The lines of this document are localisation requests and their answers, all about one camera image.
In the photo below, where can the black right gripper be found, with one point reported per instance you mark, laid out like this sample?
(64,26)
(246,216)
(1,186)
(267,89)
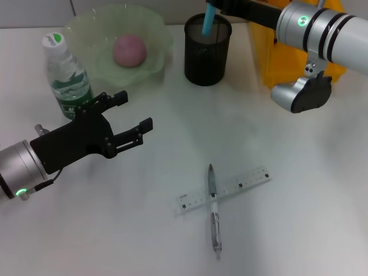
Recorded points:
(256,11)

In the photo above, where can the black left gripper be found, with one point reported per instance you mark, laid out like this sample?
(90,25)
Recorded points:
(69,143)

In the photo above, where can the blue scissors with cover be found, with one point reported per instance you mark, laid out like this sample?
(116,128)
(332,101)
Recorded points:
(207,20)

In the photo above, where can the pink peach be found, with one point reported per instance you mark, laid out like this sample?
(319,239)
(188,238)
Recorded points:
(129,50)

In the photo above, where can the clear green-label water bottle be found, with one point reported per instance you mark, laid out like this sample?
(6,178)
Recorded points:
(63,69)

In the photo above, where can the transparent plastic ruler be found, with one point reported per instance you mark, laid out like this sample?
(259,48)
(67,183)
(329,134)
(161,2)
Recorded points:
(230,185)

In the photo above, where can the grey white ballpoint pen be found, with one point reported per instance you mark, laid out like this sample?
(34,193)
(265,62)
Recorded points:
(214,212)

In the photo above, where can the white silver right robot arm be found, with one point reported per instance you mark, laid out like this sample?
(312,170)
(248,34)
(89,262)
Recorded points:
(330,34)

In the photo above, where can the black mesh pen holder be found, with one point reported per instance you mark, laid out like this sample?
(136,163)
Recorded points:
(207,57)

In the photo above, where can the green translucent fruit bowl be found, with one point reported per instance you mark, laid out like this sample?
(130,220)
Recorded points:
(95,34)

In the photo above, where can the yellow plastic bin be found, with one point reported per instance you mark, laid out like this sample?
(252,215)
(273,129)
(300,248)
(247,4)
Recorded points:
(287,63)

